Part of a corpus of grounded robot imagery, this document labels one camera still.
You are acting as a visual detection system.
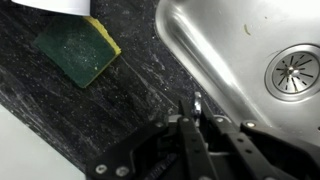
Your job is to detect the chrome faucet handle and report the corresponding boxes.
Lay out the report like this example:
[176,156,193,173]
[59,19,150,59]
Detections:
[193,92,202,127]

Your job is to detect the small white cup lying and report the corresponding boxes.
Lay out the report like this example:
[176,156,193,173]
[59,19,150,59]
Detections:
[11,0,91,16]

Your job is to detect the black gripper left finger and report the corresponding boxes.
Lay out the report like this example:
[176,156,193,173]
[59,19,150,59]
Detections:
[85,102,218,180]

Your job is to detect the sink drain strainer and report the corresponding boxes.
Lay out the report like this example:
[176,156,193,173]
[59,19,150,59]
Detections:
[264,44,320,102]

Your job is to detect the green yellow sponge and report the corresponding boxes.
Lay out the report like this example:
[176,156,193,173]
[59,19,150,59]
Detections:
[34,16,121,88]

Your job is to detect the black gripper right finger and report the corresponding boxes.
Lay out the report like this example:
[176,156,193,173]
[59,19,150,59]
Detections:
[201,103,320,180]

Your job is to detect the stainless steel sink basin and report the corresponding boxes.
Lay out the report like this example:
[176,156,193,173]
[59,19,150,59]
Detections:
[155,0,320,145]

